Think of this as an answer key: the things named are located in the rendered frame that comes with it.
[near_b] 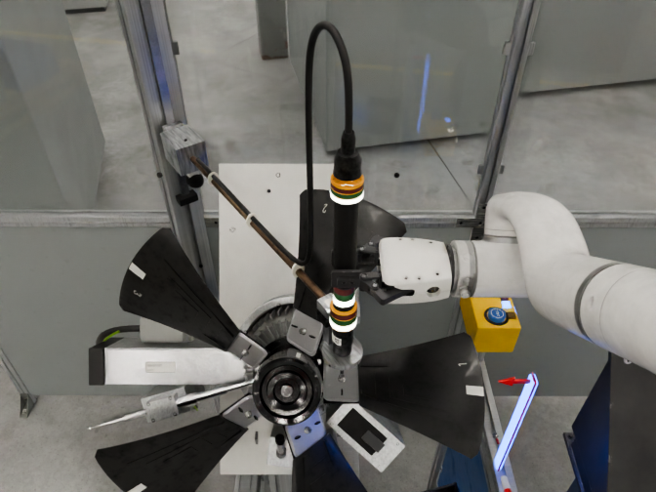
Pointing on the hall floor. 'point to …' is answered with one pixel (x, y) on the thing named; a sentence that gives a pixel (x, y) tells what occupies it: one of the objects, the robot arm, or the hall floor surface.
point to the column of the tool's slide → (186, 217)
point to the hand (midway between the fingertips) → (345, 267)
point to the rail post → (435, 466)
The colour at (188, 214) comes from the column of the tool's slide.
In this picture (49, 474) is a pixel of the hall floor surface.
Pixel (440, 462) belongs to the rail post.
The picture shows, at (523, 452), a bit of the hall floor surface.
